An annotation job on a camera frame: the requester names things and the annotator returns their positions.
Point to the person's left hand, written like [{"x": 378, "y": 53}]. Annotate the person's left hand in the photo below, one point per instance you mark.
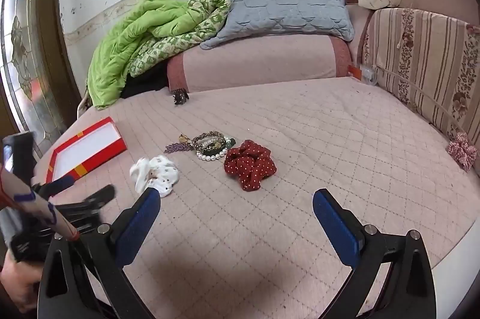
[{"x": 18, "y": 281}]

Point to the wooden door glass panel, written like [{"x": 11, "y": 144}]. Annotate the wooden door glass panel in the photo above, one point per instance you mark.
[{"x": 22, "y": 60}]

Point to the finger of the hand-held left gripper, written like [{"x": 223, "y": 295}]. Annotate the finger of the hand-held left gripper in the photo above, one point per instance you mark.
[
  {"x": 101, "y": 195},
  {"x": 60, "y": 183}
]

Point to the pink bolster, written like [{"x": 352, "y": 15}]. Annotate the pink bolster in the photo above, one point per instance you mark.
[{"x": 255, "y": 60}]

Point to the red box white inside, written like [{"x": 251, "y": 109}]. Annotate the red box white inside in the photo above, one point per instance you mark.
[{"x": 86, "y": 144}]

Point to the clear package red label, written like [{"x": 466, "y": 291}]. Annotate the clear package red label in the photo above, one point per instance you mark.
[{"x": 354, "y": 72}]

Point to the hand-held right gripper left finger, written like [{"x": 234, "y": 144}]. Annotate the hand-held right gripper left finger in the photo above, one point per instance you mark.
[{"x": 137, "y": 225}]

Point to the pink plaid scrunchie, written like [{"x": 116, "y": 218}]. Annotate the pink plaid scrunchie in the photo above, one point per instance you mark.
[{"x": 461, "y": 152}]

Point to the black cloth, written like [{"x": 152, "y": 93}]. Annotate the black cloth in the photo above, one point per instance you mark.
[{"x": 146, "y": 82}]

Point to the person's left forearm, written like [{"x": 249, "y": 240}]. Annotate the person's left forearm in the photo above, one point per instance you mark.
[{"x": 30, "y": 199}]

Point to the striped floral cushion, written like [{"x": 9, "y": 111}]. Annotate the striped floral cushion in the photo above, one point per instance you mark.
[{"x": 423, "y": 56}]

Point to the purple beaded hair clip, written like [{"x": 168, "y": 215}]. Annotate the purple beaded hair clip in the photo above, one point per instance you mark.
[{"x": 176, "y": 147}]

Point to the green quilt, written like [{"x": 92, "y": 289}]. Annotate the green quilt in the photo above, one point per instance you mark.
[{"x": 123, "y": 41}]

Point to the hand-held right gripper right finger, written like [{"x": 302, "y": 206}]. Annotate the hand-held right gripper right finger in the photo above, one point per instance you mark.
[{"x": 337, "y": 225}]

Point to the gold brooch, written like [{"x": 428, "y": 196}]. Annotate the gold brooch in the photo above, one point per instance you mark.
[{"x": 183, "y": 138}]

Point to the white dotted scrunchie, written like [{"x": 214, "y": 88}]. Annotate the white dotted scrunchie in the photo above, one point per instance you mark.
[{"x": 157, "y": 171}]

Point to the black hair claw clip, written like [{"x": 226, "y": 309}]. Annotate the black hair claw clip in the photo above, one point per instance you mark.
[{"x": 180, "y": 96}]

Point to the grey quilted pillow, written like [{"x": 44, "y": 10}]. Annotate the grey quilted pillow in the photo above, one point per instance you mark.
[{"x": 281, "y": 4}]

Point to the beige patterned blanket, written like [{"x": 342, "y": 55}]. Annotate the beige patterned blanket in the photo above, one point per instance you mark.
[{"x": 83, "y": 105}]

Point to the red polka dot scrunchie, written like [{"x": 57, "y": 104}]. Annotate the red polka dot scrunchie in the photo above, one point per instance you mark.
[{"x": 249, "y": 163}]

